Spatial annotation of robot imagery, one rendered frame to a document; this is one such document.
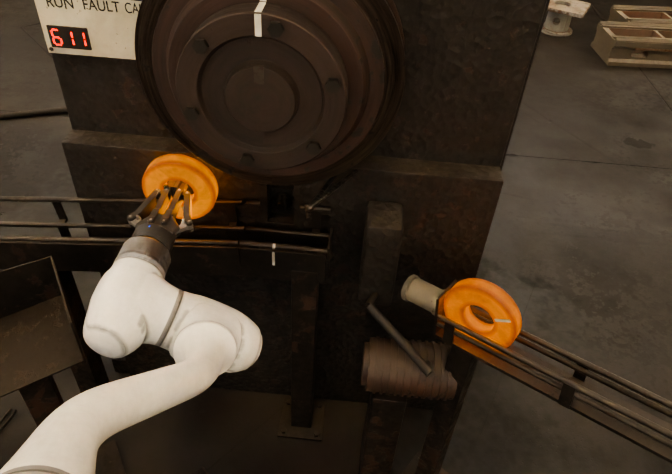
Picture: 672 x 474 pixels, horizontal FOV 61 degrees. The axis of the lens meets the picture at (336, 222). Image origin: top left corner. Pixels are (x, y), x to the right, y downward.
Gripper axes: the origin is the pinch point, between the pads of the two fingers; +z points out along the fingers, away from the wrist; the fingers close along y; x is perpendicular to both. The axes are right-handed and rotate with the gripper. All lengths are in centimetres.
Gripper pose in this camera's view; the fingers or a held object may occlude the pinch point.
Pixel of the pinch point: (179, 182)
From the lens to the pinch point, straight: 124.7
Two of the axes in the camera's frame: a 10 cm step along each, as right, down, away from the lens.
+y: 10.0, 0.9, -0.3
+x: 0.5, -7.3, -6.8
